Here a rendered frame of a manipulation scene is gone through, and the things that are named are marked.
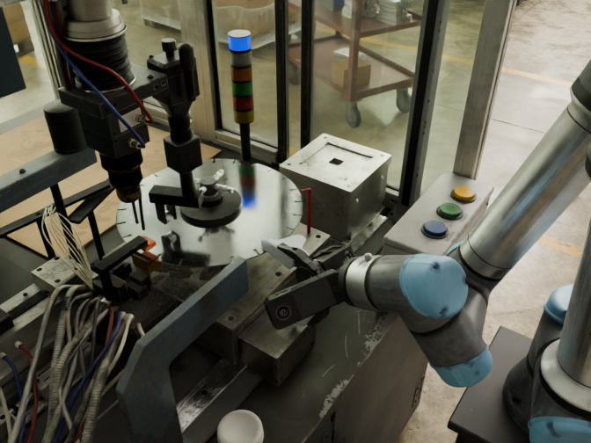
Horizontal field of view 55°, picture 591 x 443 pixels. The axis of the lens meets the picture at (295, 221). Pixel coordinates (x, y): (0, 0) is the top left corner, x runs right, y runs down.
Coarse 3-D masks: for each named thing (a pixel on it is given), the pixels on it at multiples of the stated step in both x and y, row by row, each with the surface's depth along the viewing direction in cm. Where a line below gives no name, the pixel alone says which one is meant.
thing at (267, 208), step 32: (224, 160) 114; (256, 192) 105; (288, 192) 105; (128, 224) 97; (160, 224) 97; (192, 224) 97; (224, 224) 97; (256, 224) 97; (288, 224) 97; (160, 256) 90; (192, 256) 90; (224, 256) 90; (256, 256) 91
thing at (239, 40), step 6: (234, 30) 115; (240, 30) 115; (234, 36) 112; (240, 36) 112; (246, 36) 112; (234, 42) 113; (240, 42) 112; (246, 42) 113; (234, 48) 113; (240, 48) 113; (246, 48) 114
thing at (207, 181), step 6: (216, 174) 101; (222, 174) 102; (198, 180) 99; (204, 180) 98; (210, 180) 98; (216, 180) 99; (204, 186) 98; (210, 186) 98; (216, 186) 98; (222, 186) 98; (228, 186) 98; (204, 192) 98; (210, 192) 98; (216, 192) 100; (210, 198) 99
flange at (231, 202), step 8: (224, 192) 103; (232, 192) 103; (208, 200) 99; (216, 200) 99; (224, 200) 101; (232, 200) 101; (240, 200) 101; (184, 208) 99; (192, 208) 99; (200, 208) 99; (208, 208) 99; (216, 208) 99; (224, 208) 99; (232, 208) 99; (240, 208) 101; (184, 216) 99; (192, 216) 98; (200, 216) 97; (208, 216) 97; (216, 216) 97; (224, 216) 98; (232, 216) 99
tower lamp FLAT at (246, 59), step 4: (232, 52) 114; (236, 52) 114; (240, 52) 114; (244, 52) 114; (248, 52) 114; (232, 56) 115; (236, 56) 114; (240, 56) 114; (244, 56) 114; (248, 56) 115; (232, 60) 115; (236, 60) 115; (240, 60) 114; (244, 60) 115; (248, 60) 115; (232, 64) 116; (236, 64) 115; (240, 64) 115; (244, 64) 115; (248, 64) 116
